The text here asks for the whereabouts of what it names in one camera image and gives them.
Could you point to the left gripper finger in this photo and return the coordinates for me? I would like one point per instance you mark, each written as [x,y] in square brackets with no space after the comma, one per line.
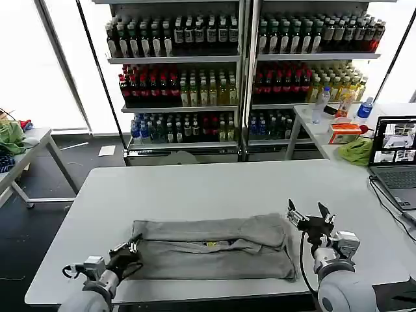
[132,241]
[134,249]

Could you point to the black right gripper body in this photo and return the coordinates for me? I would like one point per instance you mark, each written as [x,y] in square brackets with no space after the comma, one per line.
[317,229]

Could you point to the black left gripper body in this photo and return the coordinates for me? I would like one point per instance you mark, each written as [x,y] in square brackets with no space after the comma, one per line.
[122,263]

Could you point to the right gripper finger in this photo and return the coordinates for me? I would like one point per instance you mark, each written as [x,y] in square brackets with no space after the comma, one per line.
[294,214]
[326,214]

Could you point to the grey printed T-shirt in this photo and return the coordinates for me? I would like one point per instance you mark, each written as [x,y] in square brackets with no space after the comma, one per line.
[214,250]

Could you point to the green crumpled cloth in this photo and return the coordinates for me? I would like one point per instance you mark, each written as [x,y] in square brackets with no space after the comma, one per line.
[357,152]
[11,136]

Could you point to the white side table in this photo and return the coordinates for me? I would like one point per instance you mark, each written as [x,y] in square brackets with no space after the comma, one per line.
[312,133]

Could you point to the orange cardboard box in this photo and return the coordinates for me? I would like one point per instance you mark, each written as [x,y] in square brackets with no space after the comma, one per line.
[343,133]

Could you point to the grey open laptop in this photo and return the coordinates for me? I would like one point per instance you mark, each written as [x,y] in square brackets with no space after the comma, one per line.
[395,162]

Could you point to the white paper sheet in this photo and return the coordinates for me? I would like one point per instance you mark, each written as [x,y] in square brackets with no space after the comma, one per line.
[107,150]

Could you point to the small red object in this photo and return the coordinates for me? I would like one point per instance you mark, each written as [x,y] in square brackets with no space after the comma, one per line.
[364,128]

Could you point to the round grey disc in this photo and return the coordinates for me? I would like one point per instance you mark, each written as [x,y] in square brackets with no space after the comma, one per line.
[182,158]

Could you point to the black phone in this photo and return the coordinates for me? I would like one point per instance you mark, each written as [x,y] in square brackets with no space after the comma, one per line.
[331,110]

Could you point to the orange snack pack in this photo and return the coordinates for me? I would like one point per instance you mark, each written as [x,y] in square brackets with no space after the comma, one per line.
[344,106]

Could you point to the clear water bottle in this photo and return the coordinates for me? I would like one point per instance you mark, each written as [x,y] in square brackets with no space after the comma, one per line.
[321,104]

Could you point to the blue-label water bottle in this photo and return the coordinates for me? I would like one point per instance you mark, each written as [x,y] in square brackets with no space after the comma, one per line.
[364,110]

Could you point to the white stick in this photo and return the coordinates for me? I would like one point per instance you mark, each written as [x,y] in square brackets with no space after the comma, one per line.
[74,146]

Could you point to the grey metal-legged side table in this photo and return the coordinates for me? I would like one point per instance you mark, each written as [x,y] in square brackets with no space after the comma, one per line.
[35,139]

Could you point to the metal shelf rack with bottles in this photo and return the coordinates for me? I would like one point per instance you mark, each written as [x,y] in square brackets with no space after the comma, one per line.
[305,71]
[182,84]

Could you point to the blue patterned cloth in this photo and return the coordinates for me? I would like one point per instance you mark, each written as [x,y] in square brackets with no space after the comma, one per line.
[6,162]

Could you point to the red cloth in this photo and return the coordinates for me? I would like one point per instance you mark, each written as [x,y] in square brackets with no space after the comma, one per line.
[26,124]

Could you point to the black slanted pole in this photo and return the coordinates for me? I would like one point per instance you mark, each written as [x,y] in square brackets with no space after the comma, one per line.
[100,74]
[395,65]

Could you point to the grey window frame post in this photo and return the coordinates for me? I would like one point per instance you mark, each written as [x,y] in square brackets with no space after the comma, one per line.
[63,65]

